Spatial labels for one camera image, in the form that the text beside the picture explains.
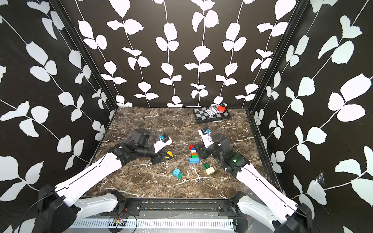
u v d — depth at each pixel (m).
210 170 0.87
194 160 0.90
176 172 0.82
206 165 0.88
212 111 1.14
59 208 0.37
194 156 0.91
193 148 0.96
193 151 0.93
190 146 0.98
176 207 0.76
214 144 0.61
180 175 0.84
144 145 0.62
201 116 1.11
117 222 0.70
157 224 0.70
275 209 0.39
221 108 1.18
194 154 0.95
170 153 0.73
